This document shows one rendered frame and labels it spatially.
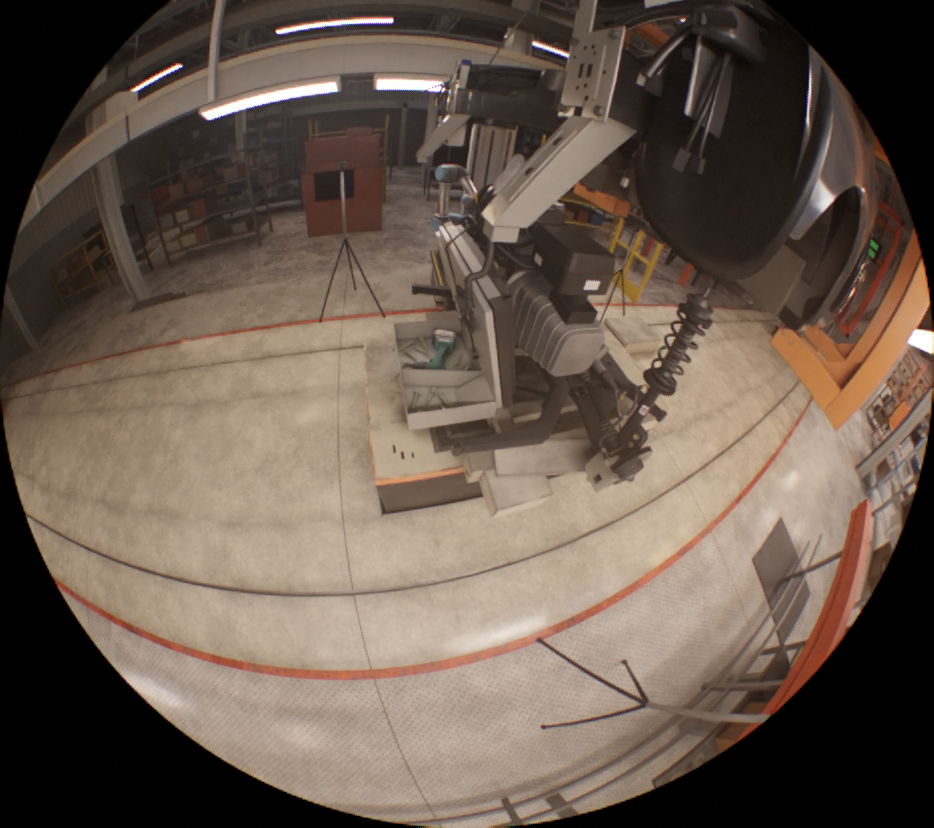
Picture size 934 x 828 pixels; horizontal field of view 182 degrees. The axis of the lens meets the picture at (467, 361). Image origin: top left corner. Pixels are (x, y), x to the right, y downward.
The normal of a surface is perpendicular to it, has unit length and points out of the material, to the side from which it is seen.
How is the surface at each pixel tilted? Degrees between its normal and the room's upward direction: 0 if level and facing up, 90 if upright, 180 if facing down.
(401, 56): 90
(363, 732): 0
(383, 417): 0
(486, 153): 90
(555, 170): 91
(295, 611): 0
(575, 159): 91
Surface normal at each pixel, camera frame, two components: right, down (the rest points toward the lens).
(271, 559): 0.12, -0.70
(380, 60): 0.26, 0.70
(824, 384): -0.96, 0.11
